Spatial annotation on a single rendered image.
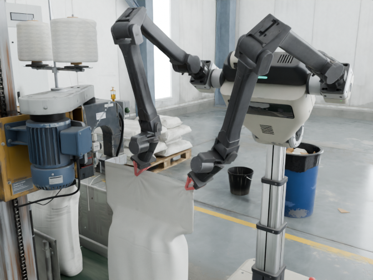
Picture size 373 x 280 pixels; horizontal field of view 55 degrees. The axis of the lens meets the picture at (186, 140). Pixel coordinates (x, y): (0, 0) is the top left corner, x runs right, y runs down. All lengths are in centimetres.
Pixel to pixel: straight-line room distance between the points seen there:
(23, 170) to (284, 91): 107
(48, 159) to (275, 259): 124
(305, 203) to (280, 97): 224
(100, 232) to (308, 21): 799
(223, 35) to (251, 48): 918
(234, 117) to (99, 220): 148
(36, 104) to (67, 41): 26
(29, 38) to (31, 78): 390
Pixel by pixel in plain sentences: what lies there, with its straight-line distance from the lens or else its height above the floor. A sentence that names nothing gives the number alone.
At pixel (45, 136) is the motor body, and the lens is 133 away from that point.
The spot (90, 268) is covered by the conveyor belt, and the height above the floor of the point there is 38.
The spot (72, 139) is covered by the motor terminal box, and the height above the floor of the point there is 128.
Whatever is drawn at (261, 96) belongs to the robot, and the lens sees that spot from 154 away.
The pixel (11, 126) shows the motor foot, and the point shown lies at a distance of 145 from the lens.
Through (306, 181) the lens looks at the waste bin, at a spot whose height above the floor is 38.
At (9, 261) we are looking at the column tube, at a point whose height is 75.
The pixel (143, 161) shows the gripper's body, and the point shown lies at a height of 113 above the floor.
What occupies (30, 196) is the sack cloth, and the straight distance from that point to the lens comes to 213.
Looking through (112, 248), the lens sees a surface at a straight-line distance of 173.
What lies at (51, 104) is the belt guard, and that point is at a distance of 128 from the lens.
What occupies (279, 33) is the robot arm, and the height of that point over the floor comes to 162.
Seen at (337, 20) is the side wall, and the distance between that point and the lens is 936.
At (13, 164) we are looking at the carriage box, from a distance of 149.
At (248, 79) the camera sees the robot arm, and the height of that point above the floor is 149.
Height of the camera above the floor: 158
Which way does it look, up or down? 14 degrees down
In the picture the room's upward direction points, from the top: straight up
